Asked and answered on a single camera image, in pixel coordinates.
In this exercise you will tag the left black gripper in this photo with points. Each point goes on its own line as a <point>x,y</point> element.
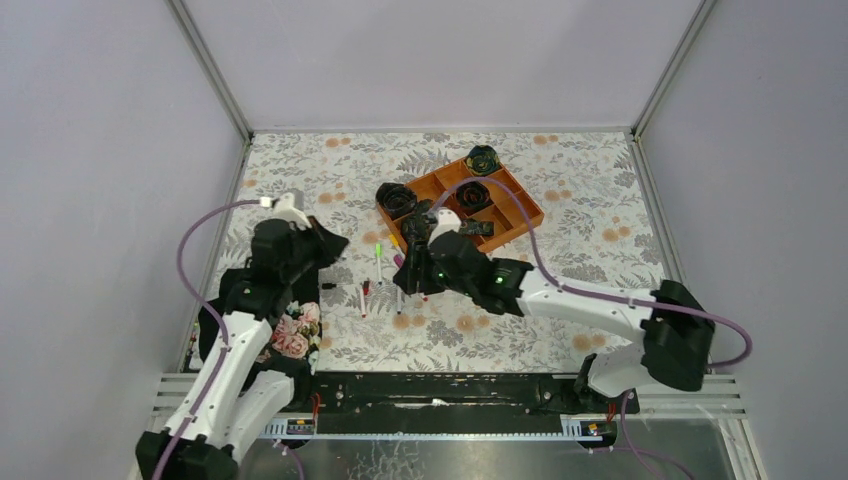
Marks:
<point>318,244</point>

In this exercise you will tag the orange compartment tray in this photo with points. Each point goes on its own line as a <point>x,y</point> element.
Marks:
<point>513,209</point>

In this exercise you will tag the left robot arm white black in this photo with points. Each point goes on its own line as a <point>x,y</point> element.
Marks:
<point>220,418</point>

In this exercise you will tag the unrolled dark patterned tie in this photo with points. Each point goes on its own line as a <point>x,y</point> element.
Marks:
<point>421,222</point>

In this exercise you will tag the rolled dark tie centre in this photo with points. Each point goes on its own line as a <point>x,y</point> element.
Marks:
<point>472,197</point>

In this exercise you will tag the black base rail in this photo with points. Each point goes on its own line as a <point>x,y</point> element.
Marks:
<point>449,403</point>

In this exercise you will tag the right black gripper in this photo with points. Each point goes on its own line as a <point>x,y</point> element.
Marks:
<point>415,266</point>

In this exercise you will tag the floral table cloth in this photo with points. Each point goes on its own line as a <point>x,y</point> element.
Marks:
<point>596,228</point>

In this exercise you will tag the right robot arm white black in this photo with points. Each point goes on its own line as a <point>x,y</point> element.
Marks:
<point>668,344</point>

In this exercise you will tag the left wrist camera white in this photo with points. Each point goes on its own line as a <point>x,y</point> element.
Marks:
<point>284,208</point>

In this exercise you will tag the rolled dark tie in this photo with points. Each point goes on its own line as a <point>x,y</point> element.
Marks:
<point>396,199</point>
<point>472,197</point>
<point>482,161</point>

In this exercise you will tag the rolled dark tie top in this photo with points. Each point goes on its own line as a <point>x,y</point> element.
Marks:
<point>482,161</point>

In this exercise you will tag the rolled dark tie left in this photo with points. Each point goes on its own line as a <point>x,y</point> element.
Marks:
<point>396,199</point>

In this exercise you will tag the black floral cloth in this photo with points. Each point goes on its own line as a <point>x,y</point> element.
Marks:
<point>294,343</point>

